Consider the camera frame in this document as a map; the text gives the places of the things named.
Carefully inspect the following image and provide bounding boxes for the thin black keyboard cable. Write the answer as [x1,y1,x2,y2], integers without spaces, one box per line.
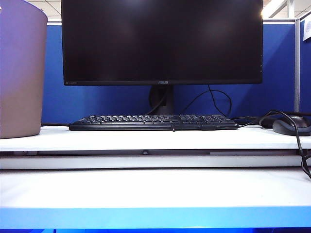
[41,122,71,127]

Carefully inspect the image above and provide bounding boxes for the black monitor power cable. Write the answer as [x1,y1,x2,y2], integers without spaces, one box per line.
[145,91,169,115]

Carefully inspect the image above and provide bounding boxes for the black monitor stand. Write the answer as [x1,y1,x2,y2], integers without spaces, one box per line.
[148,84,175,115]

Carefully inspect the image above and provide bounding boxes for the black Asus monitor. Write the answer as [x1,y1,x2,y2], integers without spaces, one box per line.
[60,0,264,86]

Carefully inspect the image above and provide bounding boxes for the looped black monitor cable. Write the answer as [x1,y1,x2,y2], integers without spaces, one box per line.
[186,84,232,117]

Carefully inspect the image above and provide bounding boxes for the black and grey Logitech mouse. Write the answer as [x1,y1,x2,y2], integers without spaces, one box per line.
[272,116,311,136]

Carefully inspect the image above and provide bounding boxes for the black Logitech keyboard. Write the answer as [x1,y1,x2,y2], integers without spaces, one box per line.
[69,114,240,132]

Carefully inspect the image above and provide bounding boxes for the grey partition post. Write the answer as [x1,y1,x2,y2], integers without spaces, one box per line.
[294,18,300,113]

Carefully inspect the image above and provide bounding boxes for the white paper note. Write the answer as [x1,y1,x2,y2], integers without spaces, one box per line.
[302,19,311,42]

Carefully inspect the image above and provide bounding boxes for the ceiling light panel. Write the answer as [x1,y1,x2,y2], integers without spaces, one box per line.
[261,0,288,18]

